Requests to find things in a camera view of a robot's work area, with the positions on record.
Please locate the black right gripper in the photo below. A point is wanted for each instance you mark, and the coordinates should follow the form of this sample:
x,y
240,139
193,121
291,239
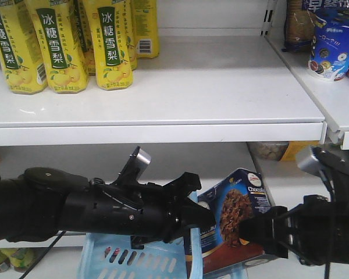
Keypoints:
x,y
315,239

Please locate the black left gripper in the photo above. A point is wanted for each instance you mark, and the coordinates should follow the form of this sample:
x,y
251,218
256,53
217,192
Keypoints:
x,y
148,212

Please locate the Chocofello cookie box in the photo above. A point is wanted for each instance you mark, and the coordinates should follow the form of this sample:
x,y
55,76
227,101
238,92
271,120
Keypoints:
x,y
240,196

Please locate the light blue plastic basket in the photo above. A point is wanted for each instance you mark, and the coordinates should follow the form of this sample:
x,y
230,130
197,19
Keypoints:
x,y
111,256

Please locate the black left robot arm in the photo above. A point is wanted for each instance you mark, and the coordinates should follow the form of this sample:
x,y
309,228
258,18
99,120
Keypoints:
x,y
43,201

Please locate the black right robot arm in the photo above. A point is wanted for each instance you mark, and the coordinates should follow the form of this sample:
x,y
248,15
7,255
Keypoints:
x,y
285,231

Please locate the yellow snack box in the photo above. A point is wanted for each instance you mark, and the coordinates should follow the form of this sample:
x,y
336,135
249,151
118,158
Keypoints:
x,y
278,151

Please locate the white supermarket shelving unit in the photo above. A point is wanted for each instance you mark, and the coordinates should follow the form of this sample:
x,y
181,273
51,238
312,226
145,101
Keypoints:
x,y
221,80

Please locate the dark biscuit package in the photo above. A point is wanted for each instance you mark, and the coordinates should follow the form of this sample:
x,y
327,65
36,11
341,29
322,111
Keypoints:
x,y
298,26

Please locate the yellow pear drink bottle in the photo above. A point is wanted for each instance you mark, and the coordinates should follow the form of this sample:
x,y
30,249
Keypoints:
x,y
20,55
109,41
62,54

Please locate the blue cookie tub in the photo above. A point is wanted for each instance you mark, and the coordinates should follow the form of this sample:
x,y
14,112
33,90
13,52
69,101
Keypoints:
x,y
329,56

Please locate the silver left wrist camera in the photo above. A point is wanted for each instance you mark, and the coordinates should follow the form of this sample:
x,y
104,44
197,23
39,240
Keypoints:
x,y
135,166

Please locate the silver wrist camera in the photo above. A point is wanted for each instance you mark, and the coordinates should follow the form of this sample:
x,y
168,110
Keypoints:
x,y
135,166
330,168

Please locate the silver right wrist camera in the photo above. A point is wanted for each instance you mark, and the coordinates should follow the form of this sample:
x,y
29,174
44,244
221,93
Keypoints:
x,y
330,168

